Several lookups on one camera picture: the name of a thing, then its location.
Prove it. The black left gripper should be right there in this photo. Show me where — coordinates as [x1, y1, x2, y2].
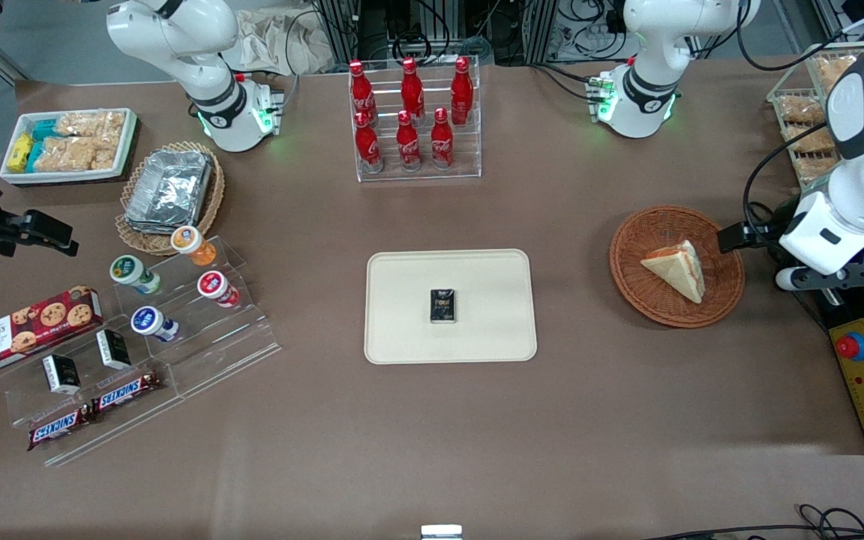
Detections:
[718, 196, 805, 253]

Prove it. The green lid yogurt cup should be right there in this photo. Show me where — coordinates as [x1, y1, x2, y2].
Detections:
[109, 254, 163, 296]

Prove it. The white wire rack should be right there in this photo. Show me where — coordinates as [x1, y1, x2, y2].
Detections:
[766, 40, 864, 190]

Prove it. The black equipment rack with cables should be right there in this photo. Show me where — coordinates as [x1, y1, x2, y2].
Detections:
[312, 0, 628, 68]

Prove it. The small black white box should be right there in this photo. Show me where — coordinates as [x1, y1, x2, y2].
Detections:
[95, 328, 133, 371]
[41, 353, 83, 396]

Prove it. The small black card box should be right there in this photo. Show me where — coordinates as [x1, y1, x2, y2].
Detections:
[430, 289, 458, 325]

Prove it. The beige plastic tray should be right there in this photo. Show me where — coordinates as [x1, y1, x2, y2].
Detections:
[364, 248, 538, 366]

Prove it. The black floor cable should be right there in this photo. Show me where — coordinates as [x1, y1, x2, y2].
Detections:
[642, 503, 864, 540]

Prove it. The light tan wicker basket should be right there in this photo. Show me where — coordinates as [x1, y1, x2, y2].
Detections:
[114, 140, 227, 258]

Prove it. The black electric griddle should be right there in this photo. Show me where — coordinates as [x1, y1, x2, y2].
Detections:
[814, 240, 864, 331]

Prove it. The clear acrylic stepped stand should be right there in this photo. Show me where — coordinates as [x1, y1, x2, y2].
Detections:
[0, 235, 284, 468]

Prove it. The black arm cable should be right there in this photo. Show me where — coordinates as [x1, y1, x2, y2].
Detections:
[742, 138, 850, 250]

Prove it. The beige paper bag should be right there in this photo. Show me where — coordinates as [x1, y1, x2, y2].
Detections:
[220, 8, 336, 77]

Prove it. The bagged fried snack pack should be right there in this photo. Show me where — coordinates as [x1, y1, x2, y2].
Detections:
[795, 155, 842, 185]
[785, 124, 839, 155]
[776, 95, 827, 125]
[814, 55, 859, 92]

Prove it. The blue lid yogurt cup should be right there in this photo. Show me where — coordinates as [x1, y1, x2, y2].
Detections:
[130, 305, 180, 344]

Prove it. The triangular sandwich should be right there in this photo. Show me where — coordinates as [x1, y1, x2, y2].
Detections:
[640, 239, 706, 305]

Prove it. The red Walkers cookie box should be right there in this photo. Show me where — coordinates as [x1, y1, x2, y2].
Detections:
[0, 284, 105, 378]

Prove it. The clear acrylic bottle rack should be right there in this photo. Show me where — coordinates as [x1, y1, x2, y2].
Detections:
[348, 55, 483, 184]

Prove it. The red lid yogurt cup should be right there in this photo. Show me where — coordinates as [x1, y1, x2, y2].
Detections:
[196, 270, 242, 309]

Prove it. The clear rice crisp pack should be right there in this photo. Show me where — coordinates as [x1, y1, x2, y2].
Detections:
[54, 111, 128, 139]
[32, 135, 119, 174]

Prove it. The stack of foil trays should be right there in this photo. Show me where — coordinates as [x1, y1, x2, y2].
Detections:
[124, 148, 215, 236]

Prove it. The white rectangular snack tray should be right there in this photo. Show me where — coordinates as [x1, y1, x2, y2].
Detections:
[0, 107, 140, 186]

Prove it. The red cola bottle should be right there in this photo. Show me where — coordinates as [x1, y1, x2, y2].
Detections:
[400, 58, 426, 125]
[354, 111, 385, 174]
[430, 107, 455, 170]
[395, 110, 422, 173]
[450, 56, 475, 127]
[349, 60, 380, 125]

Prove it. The Snickers chocolate bar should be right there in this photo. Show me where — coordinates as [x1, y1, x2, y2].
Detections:
[26, 404, 96, 452]
[91, 371, 164, 416]

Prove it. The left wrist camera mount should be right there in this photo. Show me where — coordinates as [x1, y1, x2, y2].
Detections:
[775, 261, 864, 293]

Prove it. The round brown wicker basket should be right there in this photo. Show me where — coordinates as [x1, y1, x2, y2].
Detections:
[610, 205, 746, 329]

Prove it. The orange lid yogurt cup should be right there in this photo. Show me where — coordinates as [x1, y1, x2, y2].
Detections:
[169, 225, 218, 268]

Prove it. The yellow snack pack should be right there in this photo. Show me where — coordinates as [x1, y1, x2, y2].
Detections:
[5, 133, 35, 173]

